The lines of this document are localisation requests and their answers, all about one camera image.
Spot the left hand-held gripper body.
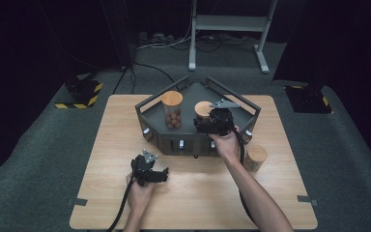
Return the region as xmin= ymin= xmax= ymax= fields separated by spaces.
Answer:
xmin=130 ymin=149 xmax=158 ymax=188

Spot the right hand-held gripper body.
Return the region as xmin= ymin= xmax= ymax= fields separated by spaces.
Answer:
xmin=210 ymin=99 xmax=241 ymax=136

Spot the glass jar with wooden lid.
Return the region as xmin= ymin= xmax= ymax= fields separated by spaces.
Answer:
xmin=194 ymin=101 xmax=214 ymax=125
xmin=243 ymin=144 xmax=269 ymax=173

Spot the dark grey corner rack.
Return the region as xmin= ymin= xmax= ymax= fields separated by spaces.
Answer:
xmin=134 ymin=75 xmax=262 ymax=158

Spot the glass jar with brown nuts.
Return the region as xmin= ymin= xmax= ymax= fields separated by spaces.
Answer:
xmin=161 ymin=90 xmax=185 ymax=131

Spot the person's right hand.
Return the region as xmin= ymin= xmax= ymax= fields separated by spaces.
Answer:
xmin=209 ymin=127 xmax=242 ymax=163

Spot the person's left hand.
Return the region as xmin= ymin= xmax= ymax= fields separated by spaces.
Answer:
xmin=125 ymin=173 xmax=157 ymax=214

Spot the black base with striped tape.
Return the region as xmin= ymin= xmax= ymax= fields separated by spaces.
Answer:
xmin=54 ymin=75 xmax=104 ymax=110
xmin=284 ymin=81 xmax=333 ymax=114

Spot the grey metal stand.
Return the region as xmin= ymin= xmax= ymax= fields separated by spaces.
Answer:
xmin=187 ymin=0 xmax=278 ymax=74

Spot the black power strip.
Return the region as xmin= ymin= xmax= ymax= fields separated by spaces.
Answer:
xmin=138 ymin=31 xmax=175 ymax=44

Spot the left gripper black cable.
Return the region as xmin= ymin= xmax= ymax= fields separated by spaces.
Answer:
xmin=106 ymin=176 xmax=137 ymax=232

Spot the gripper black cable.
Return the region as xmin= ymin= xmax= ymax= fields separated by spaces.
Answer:
xmin=233 ymin=128 xmax=259 ymax=224
xmin=106 ymin=176 xmax=137 ymax=232

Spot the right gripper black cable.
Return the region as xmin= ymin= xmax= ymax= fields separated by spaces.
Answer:
xmin=233 ymin=128 xmax=259 ymax=224

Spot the black floor cable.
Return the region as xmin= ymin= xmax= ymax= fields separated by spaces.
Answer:
xmin=131 ymin=61 xmax=179 ymax=90

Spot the bundle of black floor cables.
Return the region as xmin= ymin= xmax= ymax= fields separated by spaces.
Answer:
xmin=195 ymin=33 xmax=259 ymax=53

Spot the white floor cable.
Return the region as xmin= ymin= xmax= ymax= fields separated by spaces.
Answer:
xmin=136 ymin=34 xmax=195 ymax=50

